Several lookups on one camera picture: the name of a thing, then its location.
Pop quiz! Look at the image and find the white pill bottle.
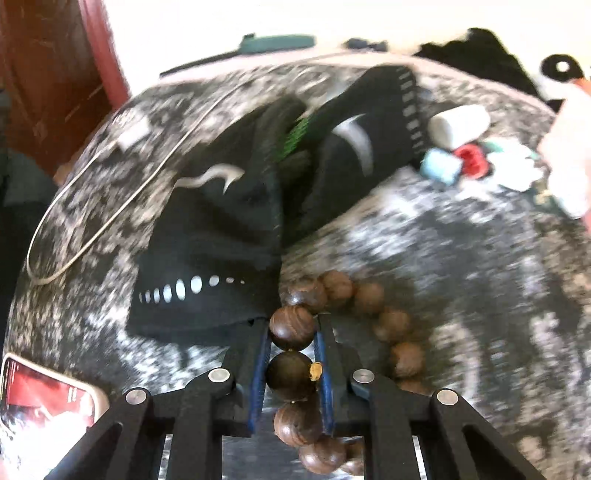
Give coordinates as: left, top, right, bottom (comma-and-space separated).
427, 105, 491, 151

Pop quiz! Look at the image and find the white plastic strainer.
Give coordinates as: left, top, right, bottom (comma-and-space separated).
485, 141, 546, 193

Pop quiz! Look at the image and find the pink cardboard box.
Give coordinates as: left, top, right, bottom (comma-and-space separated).
537, 78, 591, 221

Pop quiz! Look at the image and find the green foil packet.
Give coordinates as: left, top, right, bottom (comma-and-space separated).
480, 137, 542, 163

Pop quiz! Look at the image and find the dark wooden door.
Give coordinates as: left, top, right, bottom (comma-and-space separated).
0, 0, 108, 178

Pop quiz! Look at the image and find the small red funnel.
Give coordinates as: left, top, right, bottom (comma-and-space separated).
452, 144, 490, 179

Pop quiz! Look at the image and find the black dotted sock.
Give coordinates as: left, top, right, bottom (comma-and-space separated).
281, 65, 422, 243
127, 96, 286, 346

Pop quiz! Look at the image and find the black flat stick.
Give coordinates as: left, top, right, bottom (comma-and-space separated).
159, 48, 244, 78

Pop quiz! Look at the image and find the black clothing pile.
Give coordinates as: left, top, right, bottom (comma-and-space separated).
412, 28, 556, 101

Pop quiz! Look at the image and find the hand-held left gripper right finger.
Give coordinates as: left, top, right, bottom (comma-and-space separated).
314, 314, 549, 480

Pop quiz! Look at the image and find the dark blue hair clip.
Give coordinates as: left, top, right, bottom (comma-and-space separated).
344, 38, 389, 53

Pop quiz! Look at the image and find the white charging cable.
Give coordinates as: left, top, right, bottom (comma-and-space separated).
26, 60, 356, 284

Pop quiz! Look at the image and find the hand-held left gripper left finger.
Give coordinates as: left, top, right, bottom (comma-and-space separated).
44, 318, 273, 480

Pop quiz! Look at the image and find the red-brown door frame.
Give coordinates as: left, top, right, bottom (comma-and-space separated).
78, 0, 133, 112

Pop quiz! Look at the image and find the white charger plug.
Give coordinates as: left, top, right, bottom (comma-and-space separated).
115, 117, 151, 149

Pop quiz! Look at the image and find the smartphone with red screen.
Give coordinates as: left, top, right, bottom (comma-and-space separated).
0, 353, 110, 452

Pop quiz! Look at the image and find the brown wooden bead bracelet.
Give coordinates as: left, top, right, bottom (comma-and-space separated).
265, 270, 432, 477

